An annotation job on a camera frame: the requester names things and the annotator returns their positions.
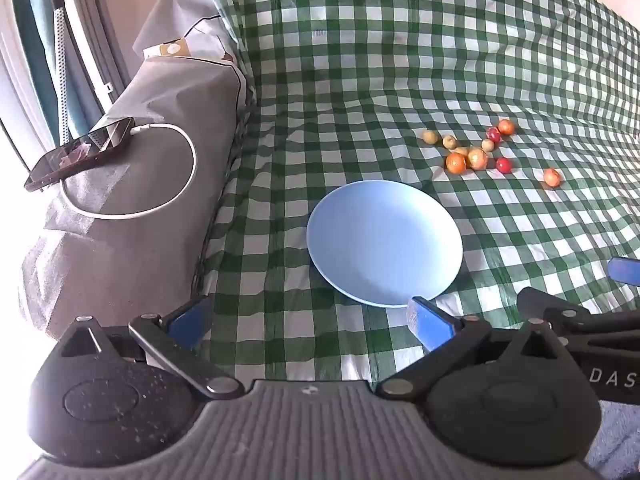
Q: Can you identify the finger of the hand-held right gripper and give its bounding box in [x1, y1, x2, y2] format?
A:
[609, 256, 640, 288]
[516, 287, 640, 336]

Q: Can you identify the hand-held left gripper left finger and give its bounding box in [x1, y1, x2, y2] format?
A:
[55, 296, 243, 401]

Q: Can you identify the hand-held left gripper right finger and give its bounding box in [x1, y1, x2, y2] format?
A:
[377, 296, 576, 401]

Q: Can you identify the light blue plate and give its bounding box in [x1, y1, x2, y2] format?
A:
[306, 181, 464, 309]

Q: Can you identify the blue grey cloth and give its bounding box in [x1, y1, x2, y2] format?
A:
[585, 400, 640, 480]

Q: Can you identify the black smartphone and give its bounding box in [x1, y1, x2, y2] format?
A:
[25, 116, 137, 194]

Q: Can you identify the green checked tablecloth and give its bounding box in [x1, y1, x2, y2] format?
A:
[195, 0, 640, 386]

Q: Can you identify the light grey printed pillow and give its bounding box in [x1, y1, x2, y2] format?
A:
[134, 0, 253, 111]

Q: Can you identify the teal curtain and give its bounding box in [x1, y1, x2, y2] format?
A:
[10, 0, 88, 136]

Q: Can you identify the white charging cable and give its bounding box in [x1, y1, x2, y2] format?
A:
[60, 122, 198, 221]

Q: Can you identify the white window frame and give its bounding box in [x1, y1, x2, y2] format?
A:
[0, 0, 132, 161]

